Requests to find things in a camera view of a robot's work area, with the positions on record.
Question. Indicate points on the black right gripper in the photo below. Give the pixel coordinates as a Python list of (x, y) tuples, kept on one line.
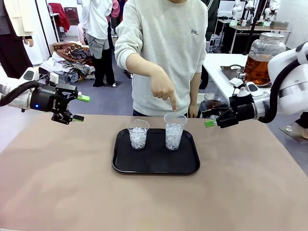
[(243, 108)]

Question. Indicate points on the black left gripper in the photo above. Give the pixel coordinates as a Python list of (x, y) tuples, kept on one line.
[(44, 99)]

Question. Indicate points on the tall clear iced cup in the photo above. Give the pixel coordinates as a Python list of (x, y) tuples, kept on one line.
[(173, 137)]

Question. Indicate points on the short clear iced cup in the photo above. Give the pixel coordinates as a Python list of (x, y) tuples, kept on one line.
[(138, 139)]

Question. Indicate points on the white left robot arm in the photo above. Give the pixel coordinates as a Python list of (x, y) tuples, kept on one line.
[(14, 96)]

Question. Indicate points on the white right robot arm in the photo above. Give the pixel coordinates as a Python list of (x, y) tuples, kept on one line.
[(292, 79)]

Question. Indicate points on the person's right forearm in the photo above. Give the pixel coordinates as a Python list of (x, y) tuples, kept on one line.
[(139, 63)]

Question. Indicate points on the person's left forearm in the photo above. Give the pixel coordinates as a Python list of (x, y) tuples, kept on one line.
[(195, 89)]

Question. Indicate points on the person's left hand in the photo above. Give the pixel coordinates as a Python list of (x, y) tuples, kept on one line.
[(193, 111)]

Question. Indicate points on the person's right hand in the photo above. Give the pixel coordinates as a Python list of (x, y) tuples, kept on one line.
[(162, 86)]

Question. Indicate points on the glass pitcher with dark tea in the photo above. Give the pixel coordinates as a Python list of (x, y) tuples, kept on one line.
[(213, 101)]

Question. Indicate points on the clear plastic storage box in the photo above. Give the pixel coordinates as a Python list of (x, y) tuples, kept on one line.
[(60, 77)]

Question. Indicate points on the dark metal drip tray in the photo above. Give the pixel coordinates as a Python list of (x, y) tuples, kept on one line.
[(228, 72)]

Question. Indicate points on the white side table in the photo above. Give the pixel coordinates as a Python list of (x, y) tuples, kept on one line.
[(214, 68)]

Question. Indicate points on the pile of patterned cloths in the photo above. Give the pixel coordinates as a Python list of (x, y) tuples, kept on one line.
[(72, 55)]

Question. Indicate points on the glass tea dispenser jar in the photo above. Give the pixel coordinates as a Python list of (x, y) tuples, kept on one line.
[(264, 45)]

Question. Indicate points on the black plastic serving tray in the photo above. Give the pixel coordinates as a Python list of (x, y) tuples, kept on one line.
[(156, 161)]

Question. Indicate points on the red hanging garment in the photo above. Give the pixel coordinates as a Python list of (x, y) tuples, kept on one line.
[(61, 16)]

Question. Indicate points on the dark brown chair back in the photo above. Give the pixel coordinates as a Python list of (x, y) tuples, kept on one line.
[(71, 15)]

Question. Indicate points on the wooden top lab table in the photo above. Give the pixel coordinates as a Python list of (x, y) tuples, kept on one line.
[(252, 28)]

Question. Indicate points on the black slanted pole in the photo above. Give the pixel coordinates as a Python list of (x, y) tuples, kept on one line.
[(253, 24)]

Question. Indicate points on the person in dark jacket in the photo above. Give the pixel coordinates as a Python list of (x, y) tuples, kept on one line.
[(211, 19)]

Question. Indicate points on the light grey sweatshirt torso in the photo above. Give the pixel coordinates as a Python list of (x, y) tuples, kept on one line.
[(166, 36)]

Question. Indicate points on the grey metal box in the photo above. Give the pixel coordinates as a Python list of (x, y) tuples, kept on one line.
[(279, 24)]

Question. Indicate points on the small white background robot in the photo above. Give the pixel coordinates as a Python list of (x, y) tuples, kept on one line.
[(270, 12)]

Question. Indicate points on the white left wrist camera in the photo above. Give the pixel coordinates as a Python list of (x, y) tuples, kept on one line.
[(54, 77)]

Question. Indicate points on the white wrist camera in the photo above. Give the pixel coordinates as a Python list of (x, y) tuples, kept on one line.
[(54, 77), (250, 89)]

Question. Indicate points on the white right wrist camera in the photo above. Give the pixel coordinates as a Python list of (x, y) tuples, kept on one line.
[(250, 89)]

